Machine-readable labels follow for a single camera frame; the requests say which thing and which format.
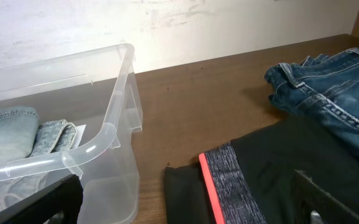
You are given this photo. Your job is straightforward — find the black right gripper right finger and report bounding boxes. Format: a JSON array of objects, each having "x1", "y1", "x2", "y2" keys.
[{"x1": 292, "y1": 170, "x2": 359, "y2": 224}]

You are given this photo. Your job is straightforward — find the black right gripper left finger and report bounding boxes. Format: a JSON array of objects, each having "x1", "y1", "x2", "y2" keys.
[{"x1": 0, "y1": 174, "x2": 83, "y2": 224}]

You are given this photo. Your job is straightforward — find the light blue jeans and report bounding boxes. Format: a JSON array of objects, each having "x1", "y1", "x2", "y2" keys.
[{"x1": 0, "y1": 106, "x2": 77, "y2": 211}]

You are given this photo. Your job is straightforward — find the clear plastic storage bin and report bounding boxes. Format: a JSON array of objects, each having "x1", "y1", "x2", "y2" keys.
[{"x1": 0, "y1": 44, "x2": 142, "y2": 223}]

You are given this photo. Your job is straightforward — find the black shorts with red stripe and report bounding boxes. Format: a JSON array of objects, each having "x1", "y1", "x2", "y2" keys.
[{"x1": 163, "y1": 116, "x2": 359, "y2": 223}]

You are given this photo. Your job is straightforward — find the white label in bin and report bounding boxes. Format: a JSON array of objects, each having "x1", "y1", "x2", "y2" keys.
[{"x1": 71, "y1": 124, "x2": 86, "y2": 149}]

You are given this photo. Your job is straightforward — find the dark blue folded jeans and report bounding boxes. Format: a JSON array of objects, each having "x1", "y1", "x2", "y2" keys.
[{"x1": 264, "y1": 48, "x2": 359, "y2": 159}]

